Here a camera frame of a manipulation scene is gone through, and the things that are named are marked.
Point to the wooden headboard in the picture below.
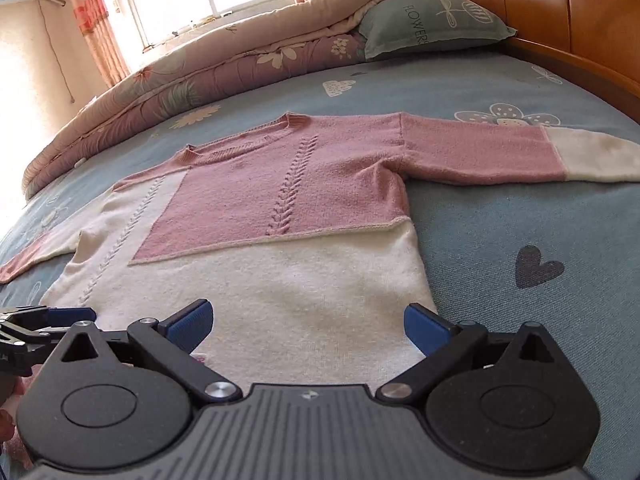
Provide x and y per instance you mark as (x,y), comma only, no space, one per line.
(575,10)

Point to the pink and white knit sweater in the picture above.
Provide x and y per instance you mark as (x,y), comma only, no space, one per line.
(300,270)

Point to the blue floral bed sheet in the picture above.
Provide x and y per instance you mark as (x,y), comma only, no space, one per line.
(500,235)

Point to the folded floral quilt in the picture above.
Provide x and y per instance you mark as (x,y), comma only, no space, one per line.
(200,75)

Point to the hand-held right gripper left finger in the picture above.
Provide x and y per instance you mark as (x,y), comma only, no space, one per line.
(190,325)

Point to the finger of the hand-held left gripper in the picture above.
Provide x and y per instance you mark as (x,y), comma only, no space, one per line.
(20,350)
(70,316)

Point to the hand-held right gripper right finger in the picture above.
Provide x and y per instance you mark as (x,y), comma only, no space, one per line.
(425,327)

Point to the grey-green printed pillow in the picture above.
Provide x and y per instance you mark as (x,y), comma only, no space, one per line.
(440,20)

